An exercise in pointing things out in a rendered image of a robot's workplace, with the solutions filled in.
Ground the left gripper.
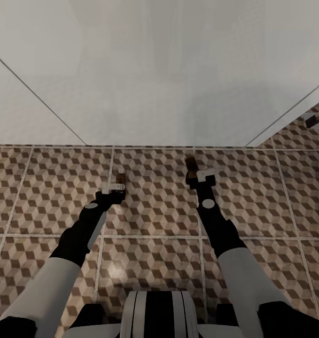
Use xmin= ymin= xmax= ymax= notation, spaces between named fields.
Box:
xmin=95 ymin=190 xmax=126 ymax=207

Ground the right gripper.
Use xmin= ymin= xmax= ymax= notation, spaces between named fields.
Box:
xmin=186 ymin=172 xmax=216 ymax=194

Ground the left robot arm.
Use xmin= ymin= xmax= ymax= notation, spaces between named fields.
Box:
xmin=0 ymin=183 xmax=126 ymax=338

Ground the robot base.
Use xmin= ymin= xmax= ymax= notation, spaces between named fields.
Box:
xmin=61 ymin=304 xmax=245 ymax=338

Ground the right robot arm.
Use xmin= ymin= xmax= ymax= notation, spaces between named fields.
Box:
xmin=186 ymin=167 xmax=319 ymax=338

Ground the mousetrap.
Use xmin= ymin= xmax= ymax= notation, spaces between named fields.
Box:
xmin=184 ymin=156 xmax=199 ymax=178
xmin=114 ymin=173 xmax=126 ymax=192

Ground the robot trunk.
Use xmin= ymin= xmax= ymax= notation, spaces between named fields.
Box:
xmin=120 ymin=291 xmax=199 ymax=338

